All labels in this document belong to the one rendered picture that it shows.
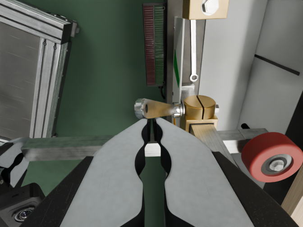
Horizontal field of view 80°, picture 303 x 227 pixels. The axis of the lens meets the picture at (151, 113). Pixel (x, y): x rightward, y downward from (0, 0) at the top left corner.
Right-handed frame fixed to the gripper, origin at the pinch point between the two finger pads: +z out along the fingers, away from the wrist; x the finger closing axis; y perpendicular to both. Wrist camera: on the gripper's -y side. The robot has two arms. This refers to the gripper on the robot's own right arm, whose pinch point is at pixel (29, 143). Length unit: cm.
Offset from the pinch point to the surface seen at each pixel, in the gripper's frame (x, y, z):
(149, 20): -19.5, -23.8, 12.4
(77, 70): 9, 20, 83
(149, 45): -14.9, -23.7, 12.4
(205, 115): -7.3, -31.6, -4.4
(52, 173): 96, 62, 83
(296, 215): 15, -51, -7
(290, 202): 12, -50, -6
